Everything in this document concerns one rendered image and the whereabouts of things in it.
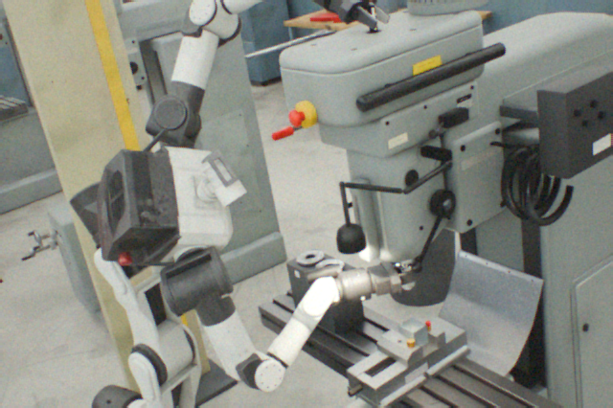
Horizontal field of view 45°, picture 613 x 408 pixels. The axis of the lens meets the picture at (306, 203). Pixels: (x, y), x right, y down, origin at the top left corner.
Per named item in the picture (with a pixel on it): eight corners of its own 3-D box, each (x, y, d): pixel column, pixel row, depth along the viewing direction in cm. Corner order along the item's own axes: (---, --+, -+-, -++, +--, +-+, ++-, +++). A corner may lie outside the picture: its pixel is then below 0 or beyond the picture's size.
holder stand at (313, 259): (335, 335, 232) (326, 280, 224) (295, 311, 249) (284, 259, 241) (365, 318, 238) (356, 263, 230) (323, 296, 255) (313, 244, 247)
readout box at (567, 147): (572, 182, 170) (570, 93, 162) (538, 174, 177) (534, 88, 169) (623, 152, 180) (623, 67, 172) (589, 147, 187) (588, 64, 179)
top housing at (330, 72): (348, 134, 160) (337, 61, 153) (279, 117, 180) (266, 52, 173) (493, 73, 183) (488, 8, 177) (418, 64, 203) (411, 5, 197)
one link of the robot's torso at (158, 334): (134, 386, 226) (81, 249, 211) (175, 353, 239) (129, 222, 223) (167, 396, 217) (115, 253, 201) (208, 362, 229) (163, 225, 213)
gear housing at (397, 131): (384, 162, 169) (378, 120, 165) (318, 144, 188) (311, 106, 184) (483, 117, 186) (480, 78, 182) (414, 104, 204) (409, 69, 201)
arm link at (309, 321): (342, 286, 192) (312, 329, 188) (338, 293, 201) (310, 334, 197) (321, 272, 193) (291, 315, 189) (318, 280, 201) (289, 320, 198)
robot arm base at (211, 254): (182, 328, 180) (167, 307, 171) (168, 284, 188) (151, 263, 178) (239, 301, 181) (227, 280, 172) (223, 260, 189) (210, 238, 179)
